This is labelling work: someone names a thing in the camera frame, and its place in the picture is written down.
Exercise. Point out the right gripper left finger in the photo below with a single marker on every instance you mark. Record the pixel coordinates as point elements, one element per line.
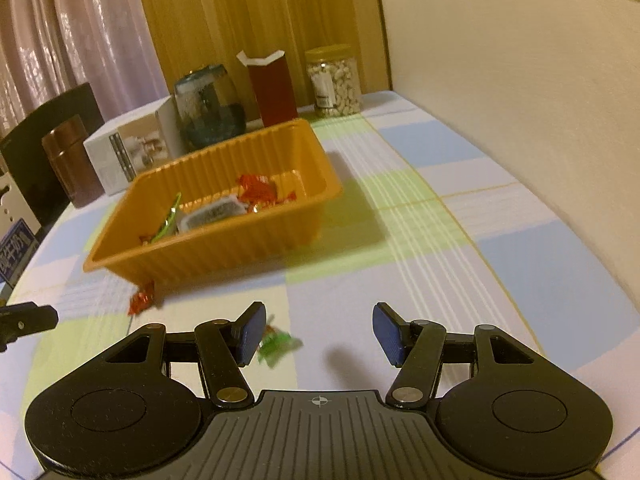
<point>223,348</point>

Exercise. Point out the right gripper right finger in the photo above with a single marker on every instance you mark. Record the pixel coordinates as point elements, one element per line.
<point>415,348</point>

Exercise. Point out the small green candy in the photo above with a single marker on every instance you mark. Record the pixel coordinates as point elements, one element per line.
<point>276,344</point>

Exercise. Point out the green black snack bag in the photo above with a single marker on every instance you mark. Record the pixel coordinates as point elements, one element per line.
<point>169,225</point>

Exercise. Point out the clear black seaweed packet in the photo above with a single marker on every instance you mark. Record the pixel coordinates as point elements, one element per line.
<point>222,209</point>

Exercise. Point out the red square snack pack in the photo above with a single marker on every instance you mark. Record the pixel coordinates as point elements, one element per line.
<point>259,192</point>

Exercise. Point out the blue milk carton box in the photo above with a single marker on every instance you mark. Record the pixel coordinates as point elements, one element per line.
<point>15,254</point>

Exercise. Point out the small red candy near tray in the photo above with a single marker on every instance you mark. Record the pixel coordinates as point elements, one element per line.
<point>142,299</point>

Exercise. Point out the checkered tablecloth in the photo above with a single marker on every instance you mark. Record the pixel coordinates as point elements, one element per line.
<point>426,222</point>

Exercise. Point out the orange plastic tray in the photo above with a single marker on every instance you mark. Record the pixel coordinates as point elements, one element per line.
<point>289,154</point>

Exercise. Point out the black glossy panel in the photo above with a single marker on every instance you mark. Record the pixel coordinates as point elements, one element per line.
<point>24,158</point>

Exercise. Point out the brown cylindrical canister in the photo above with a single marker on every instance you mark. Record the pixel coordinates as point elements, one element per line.
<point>65,149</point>

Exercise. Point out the white product box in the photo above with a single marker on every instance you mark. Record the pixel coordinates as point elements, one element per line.
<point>140,140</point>

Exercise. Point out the dark green glass jar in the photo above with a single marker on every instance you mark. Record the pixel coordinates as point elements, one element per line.
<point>209,107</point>

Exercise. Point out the dark red open carton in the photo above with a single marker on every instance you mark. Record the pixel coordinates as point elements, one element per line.
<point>272,86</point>

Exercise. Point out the plastic jar of nuts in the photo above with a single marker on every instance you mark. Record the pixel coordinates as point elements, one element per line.
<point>334,77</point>

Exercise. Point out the pink curtain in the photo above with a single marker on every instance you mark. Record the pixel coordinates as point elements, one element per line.
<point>51,46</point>

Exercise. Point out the wooden door panel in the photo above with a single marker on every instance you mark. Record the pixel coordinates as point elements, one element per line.
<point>188,34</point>

